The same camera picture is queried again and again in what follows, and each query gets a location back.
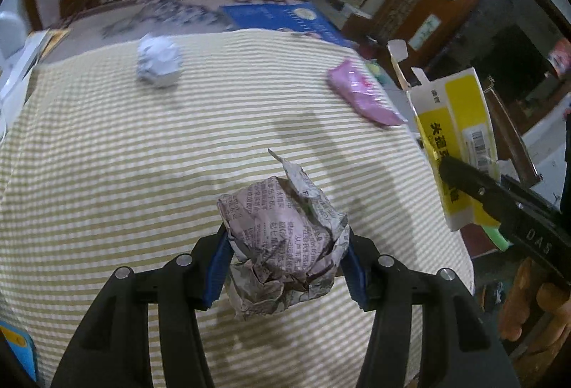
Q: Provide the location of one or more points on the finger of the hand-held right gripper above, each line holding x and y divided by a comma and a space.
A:
531, 194
473, 185

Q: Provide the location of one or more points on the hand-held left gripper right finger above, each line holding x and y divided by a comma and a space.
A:
354, 272

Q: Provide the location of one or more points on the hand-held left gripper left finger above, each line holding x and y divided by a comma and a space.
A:
218, 267

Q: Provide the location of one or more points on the newspaper ball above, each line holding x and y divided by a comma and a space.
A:
276, 236

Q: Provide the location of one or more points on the yellow and white box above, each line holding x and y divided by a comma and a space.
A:
459, 111

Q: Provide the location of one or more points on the person's right hand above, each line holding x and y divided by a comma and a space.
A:
535, 321

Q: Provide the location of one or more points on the yellow checked table mat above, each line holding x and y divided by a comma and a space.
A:
178, 169

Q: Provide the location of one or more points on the pink plastic wrapper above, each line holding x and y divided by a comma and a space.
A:
361, 94

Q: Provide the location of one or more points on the hanging scroll picture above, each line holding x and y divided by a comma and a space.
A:
424, 31

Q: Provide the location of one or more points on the white crumpled paper ball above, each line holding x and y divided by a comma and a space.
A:
158, 60

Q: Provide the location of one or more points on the blue book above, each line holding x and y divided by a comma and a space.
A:
15, 348

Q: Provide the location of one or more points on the large blue flat box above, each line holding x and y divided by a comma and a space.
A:
285, 18

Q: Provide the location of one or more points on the clear plastic bottle pack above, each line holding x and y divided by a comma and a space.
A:
169, 13

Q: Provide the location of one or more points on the white plastic bag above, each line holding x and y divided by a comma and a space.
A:
13, 58

